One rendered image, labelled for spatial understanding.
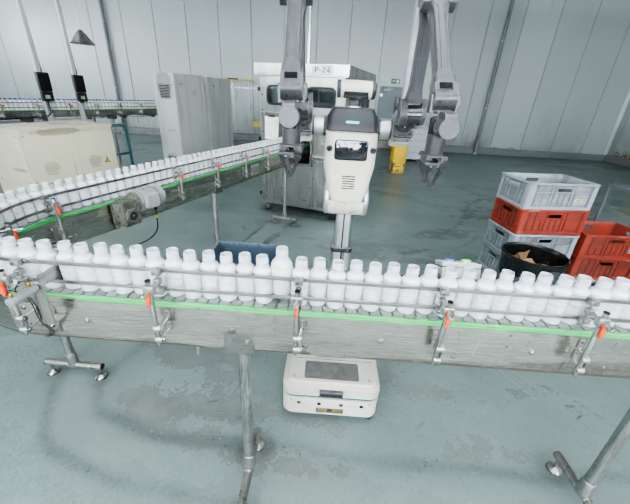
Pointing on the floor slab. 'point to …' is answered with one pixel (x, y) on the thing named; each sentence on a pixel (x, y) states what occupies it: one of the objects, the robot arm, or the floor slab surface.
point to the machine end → (299, 189)
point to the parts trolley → (629, 191)
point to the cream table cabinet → (49, 151)
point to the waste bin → (558, 263)
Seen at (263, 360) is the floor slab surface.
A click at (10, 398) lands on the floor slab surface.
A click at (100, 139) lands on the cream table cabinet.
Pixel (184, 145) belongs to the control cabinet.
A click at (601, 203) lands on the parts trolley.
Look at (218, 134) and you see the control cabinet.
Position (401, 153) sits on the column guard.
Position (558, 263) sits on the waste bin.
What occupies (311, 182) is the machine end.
